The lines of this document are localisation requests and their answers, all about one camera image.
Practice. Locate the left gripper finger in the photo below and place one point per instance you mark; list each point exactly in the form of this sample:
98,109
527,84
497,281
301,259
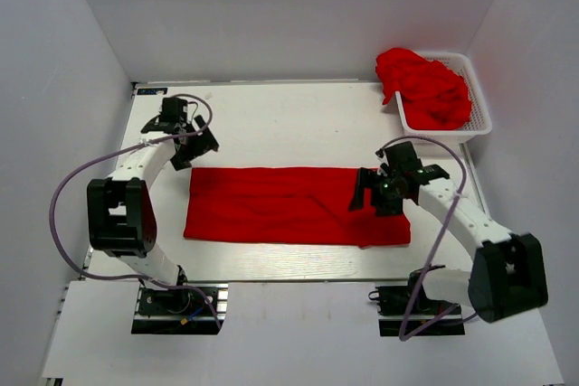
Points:
182,160
205,142

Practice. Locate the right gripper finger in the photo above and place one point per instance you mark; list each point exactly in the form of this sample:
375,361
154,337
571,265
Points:
388,207
365,180

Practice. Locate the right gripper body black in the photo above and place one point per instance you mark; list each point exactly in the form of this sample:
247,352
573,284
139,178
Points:
387,186

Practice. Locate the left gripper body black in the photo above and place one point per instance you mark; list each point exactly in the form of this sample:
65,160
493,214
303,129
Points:
194,144

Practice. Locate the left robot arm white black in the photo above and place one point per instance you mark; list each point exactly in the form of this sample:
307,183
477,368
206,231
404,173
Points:
122,222

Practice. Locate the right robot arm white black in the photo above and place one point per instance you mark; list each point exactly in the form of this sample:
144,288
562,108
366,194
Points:
507,276

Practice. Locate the blue table label sticker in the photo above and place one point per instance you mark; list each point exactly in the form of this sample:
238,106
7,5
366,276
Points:
152,91

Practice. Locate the red t shirt pile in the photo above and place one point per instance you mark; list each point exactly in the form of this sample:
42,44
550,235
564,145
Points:
433,97

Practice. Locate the white plastic basket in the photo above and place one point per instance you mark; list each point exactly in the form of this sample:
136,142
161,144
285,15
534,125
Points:
479,124

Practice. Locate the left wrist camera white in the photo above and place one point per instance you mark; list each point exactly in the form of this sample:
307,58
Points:
192,107

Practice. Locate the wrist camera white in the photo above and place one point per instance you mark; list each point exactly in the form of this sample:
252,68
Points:
192,107
381,154

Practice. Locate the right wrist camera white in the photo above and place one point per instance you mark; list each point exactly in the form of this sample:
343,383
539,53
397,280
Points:
381,154

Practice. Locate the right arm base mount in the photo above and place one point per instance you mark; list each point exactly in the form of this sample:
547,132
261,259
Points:
391,302

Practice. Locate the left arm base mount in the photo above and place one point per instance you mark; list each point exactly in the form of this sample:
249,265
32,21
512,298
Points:
166,312

